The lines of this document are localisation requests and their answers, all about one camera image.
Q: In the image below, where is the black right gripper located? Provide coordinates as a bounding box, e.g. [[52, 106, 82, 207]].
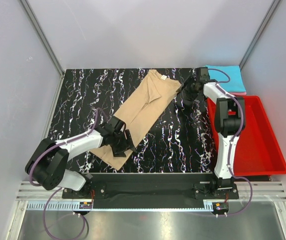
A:
[[176, 75, 199, 102]]

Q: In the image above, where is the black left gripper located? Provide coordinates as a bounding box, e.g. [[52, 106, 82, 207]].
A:
[[110, 129, 136, 157]]

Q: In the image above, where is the beige t shirt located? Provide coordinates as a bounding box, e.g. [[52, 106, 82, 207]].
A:
[[89, 69, 183, 172]]

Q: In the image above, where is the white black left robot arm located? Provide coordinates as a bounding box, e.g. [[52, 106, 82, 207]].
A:
[[25, 116, 136, 198]]

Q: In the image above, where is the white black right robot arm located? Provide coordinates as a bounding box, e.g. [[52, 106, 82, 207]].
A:
[[177, 67, 246, 198]]

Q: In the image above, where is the folded light blue t shirt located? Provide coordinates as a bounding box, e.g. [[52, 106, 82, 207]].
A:
[[205, 65, 247, 93]]

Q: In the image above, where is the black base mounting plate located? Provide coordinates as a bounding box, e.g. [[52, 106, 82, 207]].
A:
[[62, 173, 239, 211]]

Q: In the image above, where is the red plastic bin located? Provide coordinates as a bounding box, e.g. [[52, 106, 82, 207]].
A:
[[206, 95, 286, 178]]

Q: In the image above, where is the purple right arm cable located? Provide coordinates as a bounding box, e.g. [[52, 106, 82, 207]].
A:
[[187, 67, 253, 218]]

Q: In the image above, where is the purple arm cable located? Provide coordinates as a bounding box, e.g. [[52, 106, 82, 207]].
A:
[[187, 67, 253, 218], [29, 107, 108, 239]]

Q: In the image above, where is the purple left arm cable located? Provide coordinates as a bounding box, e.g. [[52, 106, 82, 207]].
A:
[[29, 107, 108, 239]]

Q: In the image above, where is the left aluminium corner post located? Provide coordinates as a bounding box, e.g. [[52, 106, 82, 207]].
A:
[[18, 0, 65, 78]]

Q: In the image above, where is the aluminium corner post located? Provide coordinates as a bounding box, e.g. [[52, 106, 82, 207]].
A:
[[18, 0, 65, 78], [239, 0, 283, 70]]

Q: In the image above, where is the white slotted cable duct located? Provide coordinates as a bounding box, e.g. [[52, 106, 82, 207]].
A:
[[26, 201, 93, 211]]

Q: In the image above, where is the right aluminium corner post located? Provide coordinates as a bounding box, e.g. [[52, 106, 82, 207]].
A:
[[239, 0, 283, 70]]

